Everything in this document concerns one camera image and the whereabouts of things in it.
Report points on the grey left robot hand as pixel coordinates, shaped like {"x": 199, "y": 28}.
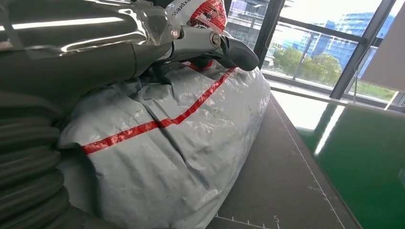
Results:
{"x": 79, "y": 38}

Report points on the grey courier bag package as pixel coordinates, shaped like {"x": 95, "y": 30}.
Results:
{"x": 158, "y": 158}

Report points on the green conveyor belt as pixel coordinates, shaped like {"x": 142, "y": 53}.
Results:
{"x": 364, "y": 173}

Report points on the black scanner base platform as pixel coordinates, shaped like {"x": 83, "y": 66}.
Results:
{"x": 269, "y": 189}

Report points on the beige flat board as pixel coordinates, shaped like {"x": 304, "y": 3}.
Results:
{"x": 389, "y": 63}

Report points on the dark window frame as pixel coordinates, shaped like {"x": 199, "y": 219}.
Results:
{"x": 345, "y": 74}

